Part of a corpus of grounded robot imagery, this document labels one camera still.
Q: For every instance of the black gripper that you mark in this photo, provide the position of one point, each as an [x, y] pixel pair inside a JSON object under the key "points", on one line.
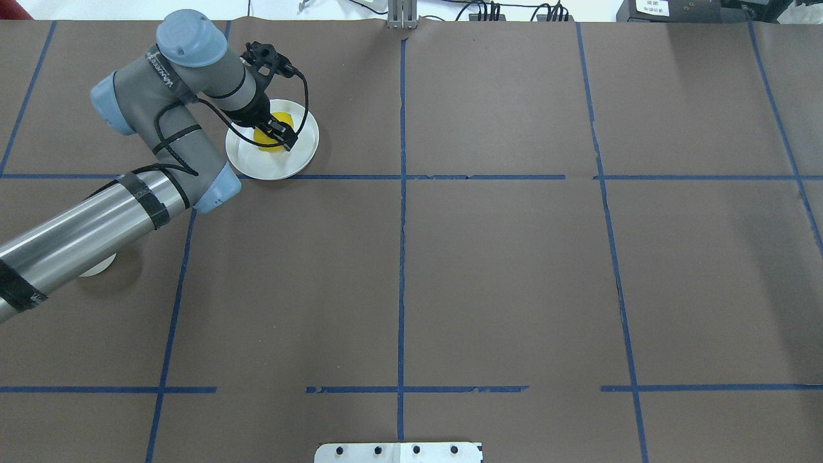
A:
{"points": [[256, 114]]}

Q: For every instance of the yellow lemon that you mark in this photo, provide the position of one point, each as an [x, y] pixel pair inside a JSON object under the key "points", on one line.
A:
{"points": [[260, 138]]}

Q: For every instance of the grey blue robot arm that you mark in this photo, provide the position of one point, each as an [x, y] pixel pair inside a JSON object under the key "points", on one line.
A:
{"points": [[121, 114]]}

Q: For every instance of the white plastic plate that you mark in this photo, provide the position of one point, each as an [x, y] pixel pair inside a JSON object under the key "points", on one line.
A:
{"points": [[272, 165]]}

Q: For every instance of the white plastic bowl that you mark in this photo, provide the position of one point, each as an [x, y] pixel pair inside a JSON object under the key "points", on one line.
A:
{"points": [[99, 267]]}

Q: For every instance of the black device with label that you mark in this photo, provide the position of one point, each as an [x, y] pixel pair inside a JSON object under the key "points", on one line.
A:
{"points": [[720, 12]]}

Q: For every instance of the grey metal camera post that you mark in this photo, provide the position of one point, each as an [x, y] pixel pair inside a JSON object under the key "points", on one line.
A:
{"points": [[402, 14]]}

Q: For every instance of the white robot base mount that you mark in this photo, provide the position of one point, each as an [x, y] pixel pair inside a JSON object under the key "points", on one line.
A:
{"points": [[400, 452]]}

